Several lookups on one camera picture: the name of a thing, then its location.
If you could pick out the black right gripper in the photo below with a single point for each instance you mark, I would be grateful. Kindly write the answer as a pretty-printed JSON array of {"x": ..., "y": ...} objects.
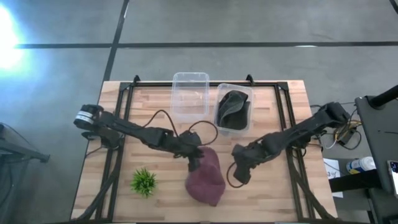
[{"x": 248, "y": 154}]

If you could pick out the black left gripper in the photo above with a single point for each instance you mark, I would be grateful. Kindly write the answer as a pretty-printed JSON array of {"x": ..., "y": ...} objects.
[{"x": 188, "y": 149}]

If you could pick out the dark grey-green cap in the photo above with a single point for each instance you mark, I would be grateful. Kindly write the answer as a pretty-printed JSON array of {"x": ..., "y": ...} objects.
[{"x": 234, "y": 110}]

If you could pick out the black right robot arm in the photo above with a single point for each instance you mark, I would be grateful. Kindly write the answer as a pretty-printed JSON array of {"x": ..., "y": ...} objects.
[{"x": 304, "y": 130}]

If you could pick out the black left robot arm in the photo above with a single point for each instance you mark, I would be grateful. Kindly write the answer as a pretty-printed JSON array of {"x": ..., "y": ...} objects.
[{"x": 124, "y": 126}]

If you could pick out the clear plastic bin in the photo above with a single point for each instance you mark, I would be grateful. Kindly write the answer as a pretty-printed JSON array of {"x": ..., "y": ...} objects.
[
  {"x": 190, "y": 93},
  {"x": 248, "y": 130}
]

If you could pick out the small green artificial plant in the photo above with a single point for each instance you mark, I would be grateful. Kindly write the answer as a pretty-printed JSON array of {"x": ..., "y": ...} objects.
[{"x": 143, "y": 182}]

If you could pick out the white paper sheet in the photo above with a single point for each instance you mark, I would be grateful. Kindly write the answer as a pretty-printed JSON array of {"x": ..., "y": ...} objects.
[{"x": 332, "y": 177}]

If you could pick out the white and blue bottle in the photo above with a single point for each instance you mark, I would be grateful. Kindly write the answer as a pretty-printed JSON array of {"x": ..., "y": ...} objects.
[{"x": 360, "y": 165}]

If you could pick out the grey side table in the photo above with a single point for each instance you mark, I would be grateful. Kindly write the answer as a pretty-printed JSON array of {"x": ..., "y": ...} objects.
[{"x": 382, "y": 140}]

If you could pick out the smartphone with lit screen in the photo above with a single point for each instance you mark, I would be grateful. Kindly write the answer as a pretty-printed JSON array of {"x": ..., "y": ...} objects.
[{"x": 394, "y": 179}]

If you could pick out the black pole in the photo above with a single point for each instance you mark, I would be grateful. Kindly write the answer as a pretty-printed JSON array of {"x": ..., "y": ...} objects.
[{"x": 384, "y": 96}]

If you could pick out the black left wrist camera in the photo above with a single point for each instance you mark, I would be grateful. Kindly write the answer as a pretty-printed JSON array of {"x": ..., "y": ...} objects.
[{"x": 189, "y": 136}]

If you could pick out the black metal rig frame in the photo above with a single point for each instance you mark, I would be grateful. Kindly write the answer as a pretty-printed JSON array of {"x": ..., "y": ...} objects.
[{"x": 124, "y": 124}]

